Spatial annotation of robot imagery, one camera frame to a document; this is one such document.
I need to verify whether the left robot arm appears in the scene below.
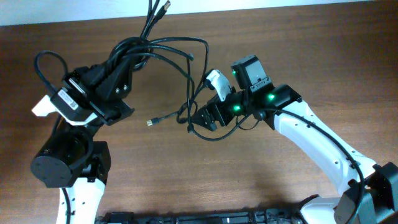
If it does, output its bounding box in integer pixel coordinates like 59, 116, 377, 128
30, 51, 141, 223

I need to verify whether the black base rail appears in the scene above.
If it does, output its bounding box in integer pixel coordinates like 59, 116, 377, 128
95, 209, 305, 224

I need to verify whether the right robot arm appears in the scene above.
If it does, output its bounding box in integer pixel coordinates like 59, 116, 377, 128
188, 55, 397, 223

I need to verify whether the left camera cable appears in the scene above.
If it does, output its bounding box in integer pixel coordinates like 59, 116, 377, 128
33, 50, 72, 224

